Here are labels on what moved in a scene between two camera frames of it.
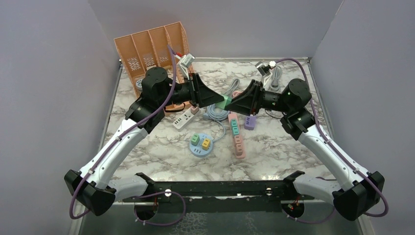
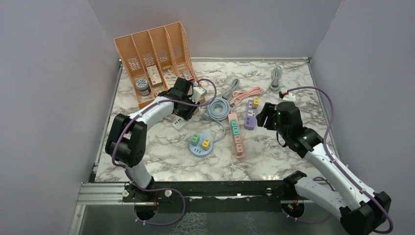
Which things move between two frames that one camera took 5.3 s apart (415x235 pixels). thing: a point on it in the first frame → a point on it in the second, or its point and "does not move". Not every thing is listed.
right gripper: (249, 101) → (269, 108)
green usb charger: (195, 139) does not move
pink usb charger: (237, 139) does not move
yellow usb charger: (206, 144) does not move
